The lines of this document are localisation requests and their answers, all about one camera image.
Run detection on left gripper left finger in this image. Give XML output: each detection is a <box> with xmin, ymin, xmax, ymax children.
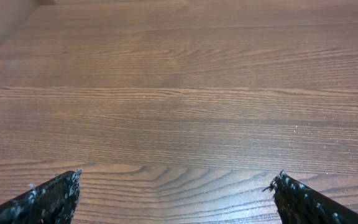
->
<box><xmin>0</xmin><ymin>169</ymin><xmax>82</xmax><ymax>224</ymax></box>

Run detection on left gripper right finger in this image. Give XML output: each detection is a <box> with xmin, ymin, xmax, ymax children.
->
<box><xmin>264</xmin><ymin>171</ymin><xmax>358</xmax><ymax>224</ymax></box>

